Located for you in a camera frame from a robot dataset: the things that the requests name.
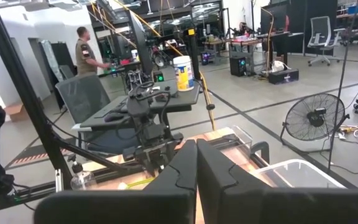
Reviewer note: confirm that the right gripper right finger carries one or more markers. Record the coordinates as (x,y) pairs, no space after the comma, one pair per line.
(228,202)

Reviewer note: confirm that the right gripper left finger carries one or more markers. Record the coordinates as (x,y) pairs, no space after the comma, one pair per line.
(172,202)

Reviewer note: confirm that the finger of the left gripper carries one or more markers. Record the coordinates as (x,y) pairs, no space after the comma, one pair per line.
(161,164)
(150,166)

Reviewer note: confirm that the yellow-green dish brush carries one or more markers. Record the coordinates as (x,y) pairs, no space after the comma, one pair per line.
(138,183)

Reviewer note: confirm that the black computer mouse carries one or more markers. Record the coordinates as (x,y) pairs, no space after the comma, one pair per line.
(113,117)

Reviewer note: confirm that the grey desk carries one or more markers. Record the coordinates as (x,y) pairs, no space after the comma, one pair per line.
(182,96)

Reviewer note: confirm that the black curved clamp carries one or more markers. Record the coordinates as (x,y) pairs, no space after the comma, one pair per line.
(264,149)

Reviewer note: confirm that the large clear plastic bin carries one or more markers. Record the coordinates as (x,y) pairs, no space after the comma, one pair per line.
(291,174)

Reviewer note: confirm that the black device green light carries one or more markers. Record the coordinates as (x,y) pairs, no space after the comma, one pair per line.
(158,76)

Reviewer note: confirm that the white yellow wipes canister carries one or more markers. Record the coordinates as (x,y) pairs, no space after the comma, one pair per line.
(183,74)

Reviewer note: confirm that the grey mesh office chair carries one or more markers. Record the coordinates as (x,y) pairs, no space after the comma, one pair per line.
(79,96)

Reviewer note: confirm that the black monitor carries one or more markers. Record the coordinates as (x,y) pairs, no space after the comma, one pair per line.
(140,43)

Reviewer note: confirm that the person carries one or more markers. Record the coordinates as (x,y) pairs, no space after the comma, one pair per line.
(244,28)
(84,56)

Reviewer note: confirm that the black computer tower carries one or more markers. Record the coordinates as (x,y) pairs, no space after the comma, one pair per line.
(237,67)

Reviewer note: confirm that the hazard-striped floor ramp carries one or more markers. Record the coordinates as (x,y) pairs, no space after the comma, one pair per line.
(33,154)

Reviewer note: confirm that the black floor fan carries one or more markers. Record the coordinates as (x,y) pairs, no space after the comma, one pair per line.
(314,116)

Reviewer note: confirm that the black floor case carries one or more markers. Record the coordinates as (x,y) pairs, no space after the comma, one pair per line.
(283,76)

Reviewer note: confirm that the cardboard box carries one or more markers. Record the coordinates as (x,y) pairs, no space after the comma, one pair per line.
(15,112)

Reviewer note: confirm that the white bag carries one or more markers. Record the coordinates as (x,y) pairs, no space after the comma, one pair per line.
(278,66)

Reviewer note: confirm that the black partition panel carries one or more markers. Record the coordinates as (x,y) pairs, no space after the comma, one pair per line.
(297,18)

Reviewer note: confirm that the white office chair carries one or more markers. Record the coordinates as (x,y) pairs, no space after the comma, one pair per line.
(320,31)

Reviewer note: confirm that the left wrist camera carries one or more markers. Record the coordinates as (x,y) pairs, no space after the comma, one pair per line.
(154,132)

